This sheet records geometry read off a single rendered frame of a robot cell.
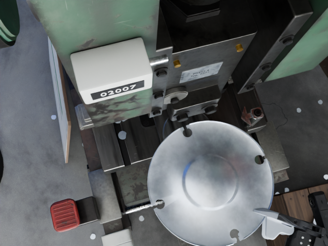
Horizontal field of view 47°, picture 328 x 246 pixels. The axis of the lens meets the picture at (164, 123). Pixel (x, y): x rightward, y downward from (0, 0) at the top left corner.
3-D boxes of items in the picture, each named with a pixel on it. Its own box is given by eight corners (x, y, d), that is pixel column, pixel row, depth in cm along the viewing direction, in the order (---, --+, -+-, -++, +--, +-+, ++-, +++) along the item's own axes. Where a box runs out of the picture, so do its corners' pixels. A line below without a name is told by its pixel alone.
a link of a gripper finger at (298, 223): (278, 219, 79) (319, 235, 78) (280, 212, 80) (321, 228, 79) (273, 219, 84) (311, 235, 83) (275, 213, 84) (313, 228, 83)
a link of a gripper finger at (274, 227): (249, 230, 80) (291, 247, 79) (257, 204, 82) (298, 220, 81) (246, 230, 83) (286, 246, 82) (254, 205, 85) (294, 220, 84)
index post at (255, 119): (254, 125, 100) (265, 115, 90) (244, 128, 99) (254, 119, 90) (251, 115, 100) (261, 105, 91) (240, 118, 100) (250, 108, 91)
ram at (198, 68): (227, 112, 81) (273, 53, 52) (160, 131, 79) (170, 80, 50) (202, 42, 85) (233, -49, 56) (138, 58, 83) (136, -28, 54)
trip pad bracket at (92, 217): (106, 219, 109) (98, 219, 90) (73, 229, 108) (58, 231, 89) (101, 199, 111) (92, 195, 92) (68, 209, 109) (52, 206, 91)
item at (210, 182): (129, 150, 89) (128, 149, 88) (238, 103, 91) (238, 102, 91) (178, 269, 82) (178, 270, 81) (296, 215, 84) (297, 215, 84)
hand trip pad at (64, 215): (85, 225, 93) (80, 226, 85) (61, 233, 92) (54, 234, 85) (79, 198, 94) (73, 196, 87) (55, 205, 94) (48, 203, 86)
